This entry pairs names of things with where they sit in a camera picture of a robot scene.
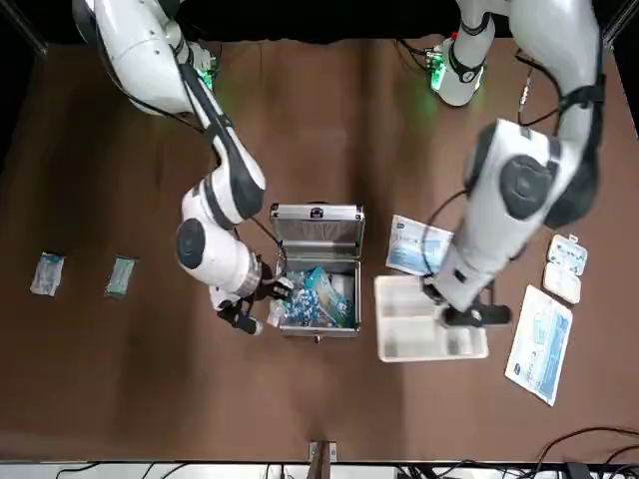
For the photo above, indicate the teal bandage packet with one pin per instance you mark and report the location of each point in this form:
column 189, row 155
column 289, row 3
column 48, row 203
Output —
column 121, row 277

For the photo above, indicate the teal white gauze packet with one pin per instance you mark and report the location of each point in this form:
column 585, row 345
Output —
column 329, row 294

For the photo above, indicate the folded mask packet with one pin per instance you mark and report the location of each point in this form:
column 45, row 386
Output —
column 407, row 244

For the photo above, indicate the white pill box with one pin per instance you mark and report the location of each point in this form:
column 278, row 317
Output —
column 564, row 269

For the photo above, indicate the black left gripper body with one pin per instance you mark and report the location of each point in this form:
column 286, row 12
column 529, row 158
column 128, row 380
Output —
column 461, row 317

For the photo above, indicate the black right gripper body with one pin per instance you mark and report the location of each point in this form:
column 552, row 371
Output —
column 267, row 283

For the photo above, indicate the pale blue gauze packet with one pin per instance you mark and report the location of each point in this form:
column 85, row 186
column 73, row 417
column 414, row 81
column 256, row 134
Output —
column 47, row 274

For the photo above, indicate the blue dotted bandage packet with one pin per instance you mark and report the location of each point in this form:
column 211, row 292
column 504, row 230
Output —
column 302, row 305

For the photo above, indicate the white partition tray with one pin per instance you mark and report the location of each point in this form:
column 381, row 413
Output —
column 409, row 339

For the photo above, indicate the large flat mask packet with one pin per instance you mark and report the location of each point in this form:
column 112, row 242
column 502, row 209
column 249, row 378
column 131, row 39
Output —
column 539, row 344

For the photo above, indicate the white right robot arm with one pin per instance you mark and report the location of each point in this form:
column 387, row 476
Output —
column 145, row 55

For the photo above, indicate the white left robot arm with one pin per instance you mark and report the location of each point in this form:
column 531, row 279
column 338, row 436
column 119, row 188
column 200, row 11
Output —
column 489, row 234

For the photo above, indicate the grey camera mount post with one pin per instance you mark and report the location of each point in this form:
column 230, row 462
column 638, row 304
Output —
column 322, row 459

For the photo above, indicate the aluminium first-aid case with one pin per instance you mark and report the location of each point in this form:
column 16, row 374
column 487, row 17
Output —
column 319, row 234

